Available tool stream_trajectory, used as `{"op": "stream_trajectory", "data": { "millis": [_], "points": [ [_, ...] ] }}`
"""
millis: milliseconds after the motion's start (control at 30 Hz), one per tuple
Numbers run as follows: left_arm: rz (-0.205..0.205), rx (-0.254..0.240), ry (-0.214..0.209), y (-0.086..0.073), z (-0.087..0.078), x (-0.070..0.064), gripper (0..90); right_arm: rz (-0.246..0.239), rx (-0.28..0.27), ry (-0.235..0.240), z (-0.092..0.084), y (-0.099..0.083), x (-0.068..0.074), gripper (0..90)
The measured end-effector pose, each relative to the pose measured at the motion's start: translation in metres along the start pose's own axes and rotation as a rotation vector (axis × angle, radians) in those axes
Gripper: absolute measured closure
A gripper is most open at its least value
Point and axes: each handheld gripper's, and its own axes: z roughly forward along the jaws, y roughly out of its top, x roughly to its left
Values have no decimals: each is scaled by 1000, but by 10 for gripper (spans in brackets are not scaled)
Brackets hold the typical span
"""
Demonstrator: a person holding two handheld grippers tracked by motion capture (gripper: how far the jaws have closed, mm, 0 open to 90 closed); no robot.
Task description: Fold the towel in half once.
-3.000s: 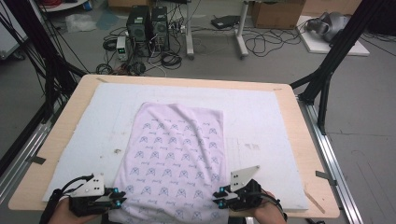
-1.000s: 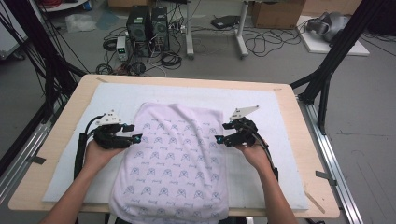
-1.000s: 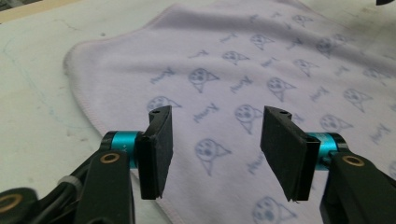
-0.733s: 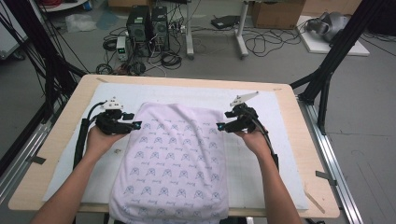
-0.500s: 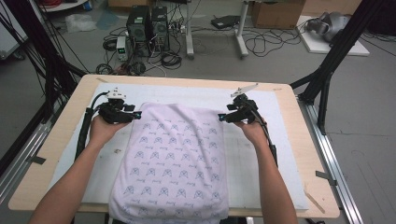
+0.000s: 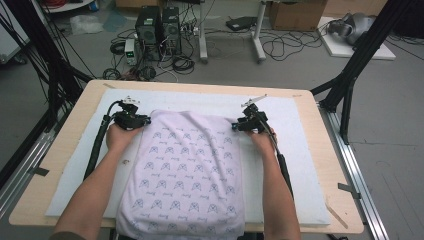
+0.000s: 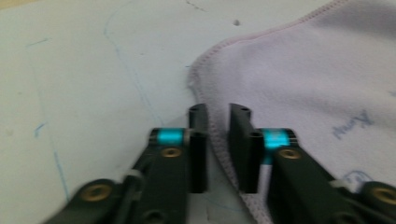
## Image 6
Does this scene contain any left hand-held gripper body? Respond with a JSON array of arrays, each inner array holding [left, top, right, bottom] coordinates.
[[113, 96, 148, 131]]

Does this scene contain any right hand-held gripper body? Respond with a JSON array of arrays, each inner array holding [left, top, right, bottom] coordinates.
[[240, 94, 270, 134]]

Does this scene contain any white patterned shirt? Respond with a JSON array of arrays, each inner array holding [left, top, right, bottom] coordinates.
[[115, 109, 247, 240]]

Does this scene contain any person's left hand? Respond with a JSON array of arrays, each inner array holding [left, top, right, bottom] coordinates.
[[105, 123, 143, 153]]

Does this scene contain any person's right hand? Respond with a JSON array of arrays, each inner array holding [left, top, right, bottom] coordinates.
[[246, 127, 278, 158]]

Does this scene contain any white foam mat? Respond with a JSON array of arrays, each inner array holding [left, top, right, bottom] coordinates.
[[44, 88, 332, 226]]

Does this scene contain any small grey power supply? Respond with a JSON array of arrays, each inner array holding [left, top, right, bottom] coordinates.
[[123, 38, 139, 66]]

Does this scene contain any wide black computer tower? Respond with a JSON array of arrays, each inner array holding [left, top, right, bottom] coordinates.
[[134, 5, 164, 62]]

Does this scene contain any narrow black computer tower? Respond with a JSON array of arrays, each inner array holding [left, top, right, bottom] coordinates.
[[161, 6, 183, 56]]

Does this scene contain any flat black laptop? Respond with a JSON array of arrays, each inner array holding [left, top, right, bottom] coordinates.
[[225, 15, 259, 32]]

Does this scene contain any teal floor sheet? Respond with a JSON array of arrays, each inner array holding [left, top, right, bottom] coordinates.
[[102, 11, 129, 34]]

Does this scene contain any black tape strip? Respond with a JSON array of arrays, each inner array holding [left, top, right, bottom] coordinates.
[[31, 166, 51, 177], [337, 182, 362, 201]]

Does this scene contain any clear plastic bag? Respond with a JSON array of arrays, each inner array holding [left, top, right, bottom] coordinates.
[[69, 14, 105, 36]]

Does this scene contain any white floor board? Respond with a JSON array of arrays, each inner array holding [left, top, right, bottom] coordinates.
[[316, 16, 397, 61]]

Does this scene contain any large cardboard box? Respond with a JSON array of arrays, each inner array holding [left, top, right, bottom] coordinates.
[[268, 0, 328, 32]]

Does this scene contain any thin wooden stick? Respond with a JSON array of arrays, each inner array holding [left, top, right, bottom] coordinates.
[[324, 202, 350, 231]]

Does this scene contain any person's dark clothing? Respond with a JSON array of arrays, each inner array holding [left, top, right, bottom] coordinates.
[[49, 230, 265, 240]]

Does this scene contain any grey headset device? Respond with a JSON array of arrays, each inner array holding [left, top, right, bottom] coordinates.
[[327, 12, 377, 46]]

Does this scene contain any white cabinet on wheels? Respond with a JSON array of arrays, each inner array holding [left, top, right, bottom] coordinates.
[[0, 0, 32, 65]]

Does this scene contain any loose black cable tangle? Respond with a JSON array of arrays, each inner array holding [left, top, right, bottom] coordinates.
[[260, 29, 325, 63]]

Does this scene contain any small coiled black cable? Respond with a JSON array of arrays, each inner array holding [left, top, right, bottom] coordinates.
[[109, 39, 127, 56]]

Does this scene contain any white desk frame leg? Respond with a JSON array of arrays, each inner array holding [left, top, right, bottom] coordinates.
[[197, 0, 210, 65], [251, 0, 268, 65]]

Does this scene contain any black metal frame stand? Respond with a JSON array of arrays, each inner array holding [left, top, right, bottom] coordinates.
[[309, 0, 413, 145], [0, 0, 95, 133]]

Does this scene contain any aluminium rail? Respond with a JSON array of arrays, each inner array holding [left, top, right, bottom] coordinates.
[[0, 109, 73, 218], [318, 102, 390, 240]]

